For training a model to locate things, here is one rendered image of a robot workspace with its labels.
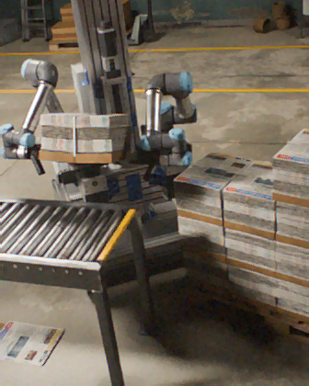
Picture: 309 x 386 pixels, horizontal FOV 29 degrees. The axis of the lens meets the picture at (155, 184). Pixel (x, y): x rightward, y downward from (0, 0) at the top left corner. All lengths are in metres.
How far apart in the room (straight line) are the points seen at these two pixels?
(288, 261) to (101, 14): 1.69
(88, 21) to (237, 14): 6.30
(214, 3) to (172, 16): 0.72
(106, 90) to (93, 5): 0.48
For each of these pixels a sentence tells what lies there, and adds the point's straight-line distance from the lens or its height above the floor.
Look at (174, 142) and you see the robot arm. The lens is 2.87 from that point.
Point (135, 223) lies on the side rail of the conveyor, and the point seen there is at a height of 0.72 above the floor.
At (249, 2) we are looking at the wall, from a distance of 9.53.
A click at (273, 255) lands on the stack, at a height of 0.51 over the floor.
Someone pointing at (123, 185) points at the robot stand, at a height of 0.63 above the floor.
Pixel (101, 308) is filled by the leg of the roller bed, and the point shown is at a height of 0.59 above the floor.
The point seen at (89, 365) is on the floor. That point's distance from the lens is 3.32.
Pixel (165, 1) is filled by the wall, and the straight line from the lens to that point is 9.83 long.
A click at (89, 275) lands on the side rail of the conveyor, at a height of 0.77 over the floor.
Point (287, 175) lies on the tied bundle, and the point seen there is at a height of 0.98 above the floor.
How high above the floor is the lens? 2.27
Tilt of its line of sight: 28 degrees down
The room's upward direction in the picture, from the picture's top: 7 degrees counter-clockwise
